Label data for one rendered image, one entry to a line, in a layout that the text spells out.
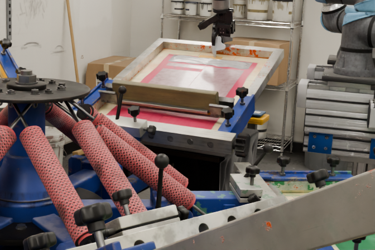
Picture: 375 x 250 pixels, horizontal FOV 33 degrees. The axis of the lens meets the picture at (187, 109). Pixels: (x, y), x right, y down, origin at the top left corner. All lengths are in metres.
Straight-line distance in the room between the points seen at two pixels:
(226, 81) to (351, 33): 0.52
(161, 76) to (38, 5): 2.60
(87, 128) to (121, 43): 4.91
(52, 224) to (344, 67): 1.31
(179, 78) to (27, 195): 1.19
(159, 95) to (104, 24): 3.73
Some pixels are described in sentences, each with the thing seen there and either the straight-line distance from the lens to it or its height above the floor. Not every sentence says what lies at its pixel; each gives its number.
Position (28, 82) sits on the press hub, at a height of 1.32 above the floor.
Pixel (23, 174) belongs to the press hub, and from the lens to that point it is 1.52.
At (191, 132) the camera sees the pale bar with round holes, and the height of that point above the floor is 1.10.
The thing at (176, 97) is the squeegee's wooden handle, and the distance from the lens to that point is 2.23.
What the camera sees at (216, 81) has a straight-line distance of 2.51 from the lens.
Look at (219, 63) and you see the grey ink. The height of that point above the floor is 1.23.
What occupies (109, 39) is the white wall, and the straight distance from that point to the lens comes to 6.05.
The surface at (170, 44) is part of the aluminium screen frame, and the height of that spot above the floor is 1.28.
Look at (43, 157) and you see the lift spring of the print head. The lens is 1.30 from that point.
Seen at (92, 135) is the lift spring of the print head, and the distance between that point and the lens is 1.39.
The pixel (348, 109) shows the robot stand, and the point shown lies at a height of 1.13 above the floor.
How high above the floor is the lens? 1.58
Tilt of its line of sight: 12 degrees down
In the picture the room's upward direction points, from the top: 3 degrees clockwise
